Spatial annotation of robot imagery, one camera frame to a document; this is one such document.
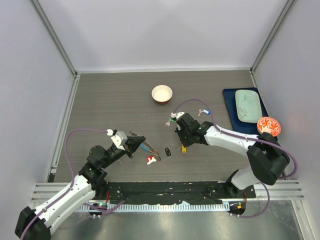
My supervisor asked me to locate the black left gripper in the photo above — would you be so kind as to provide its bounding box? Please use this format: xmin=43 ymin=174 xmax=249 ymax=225
xmin=100 ymin=135 xmax=145 ymax=169

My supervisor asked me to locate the yellow tag key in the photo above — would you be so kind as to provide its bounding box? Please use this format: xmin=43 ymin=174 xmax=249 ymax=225
xmin=181 ymin=145 xmax=187 ymax=154

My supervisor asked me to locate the black tag key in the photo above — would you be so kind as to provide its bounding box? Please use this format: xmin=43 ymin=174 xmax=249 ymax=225
xmin=164 ymin=147 xmax=172 ymax=157

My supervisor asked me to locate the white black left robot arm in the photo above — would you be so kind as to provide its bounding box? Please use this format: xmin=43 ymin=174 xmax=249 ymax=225
xmin=14 ymin=131 xmax=146 ymax=240

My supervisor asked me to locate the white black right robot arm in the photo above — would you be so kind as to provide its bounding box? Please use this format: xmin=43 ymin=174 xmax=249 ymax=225
xmin=170 ymin=112 xmax=290 ymax=198

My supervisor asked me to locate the red key tag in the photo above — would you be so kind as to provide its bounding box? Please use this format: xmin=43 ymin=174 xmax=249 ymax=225
xmin=147 ymin=156 xmax=157 ymax=165

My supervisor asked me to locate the green tag key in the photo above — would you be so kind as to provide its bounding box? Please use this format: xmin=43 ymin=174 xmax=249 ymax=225
xmin=165 ymin=118 xmax=176 ymax=127

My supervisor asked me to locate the blue tag key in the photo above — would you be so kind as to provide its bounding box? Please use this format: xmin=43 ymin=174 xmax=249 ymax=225
xmin=197 ymin=108 xmax=211 ymax=117

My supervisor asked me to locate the red bowl white inside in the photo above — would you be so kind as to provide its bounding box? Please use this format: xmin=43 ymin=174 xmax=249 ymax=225
xmin=151 ymin=85 xmax=173 ymax=105

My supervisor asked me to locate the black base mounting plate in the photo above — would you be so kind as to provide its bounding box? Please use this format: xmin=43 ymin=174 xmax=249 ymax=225
xmin=93 ymin=181 xmax=256 ymax=205

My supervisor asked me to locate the pale green rectangular plate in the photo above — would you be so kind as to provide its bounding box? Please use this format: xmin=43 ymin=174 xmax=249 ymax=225
xmin=235 ymin=89 xmax=263 ymax=124

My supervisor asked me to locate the orange white patterned bowl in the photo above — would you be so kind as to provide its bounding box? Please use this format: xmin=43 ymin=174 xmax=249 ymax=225
xmin=256 ymin=116 xmax=282 ymax=137

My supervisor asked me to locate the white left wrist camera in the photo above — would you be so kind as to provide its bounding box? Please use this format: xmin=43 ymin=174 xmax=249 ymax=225
xmin=106 ymin=129 xmax=128 ymax=151

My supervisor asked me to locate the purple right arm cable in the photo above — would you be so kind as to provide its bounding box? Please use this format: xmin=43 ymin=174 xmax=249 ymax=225
xmin=173 ymin=99 xmax=298 ymax=219

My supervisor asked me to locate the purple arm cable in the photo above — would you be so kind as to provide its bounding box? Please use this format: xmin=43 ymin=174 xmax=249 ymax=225
xmin=19 ymin=128 xmax=126 ymax=240
xmin=173 ymin=99 xmax=298 ymax=219

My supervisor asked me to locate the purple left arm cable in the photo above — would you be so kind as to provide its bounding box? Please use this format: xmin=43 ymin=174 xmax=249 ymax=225
xmin=19 ymin=128 xmax=126 ymax=240

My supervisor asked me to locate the perforated cable duct strip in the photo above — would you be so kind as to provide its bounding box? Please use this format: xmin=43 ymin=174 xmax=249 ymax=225
xmin=77 ymin=201 xmax=231 ymax=213

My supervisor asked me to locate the aluminium frame rail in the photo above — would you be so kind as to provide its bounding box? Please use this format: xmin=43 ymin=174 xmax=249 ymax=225
xmin=28 ymin=0 xmax=81 ymax=81

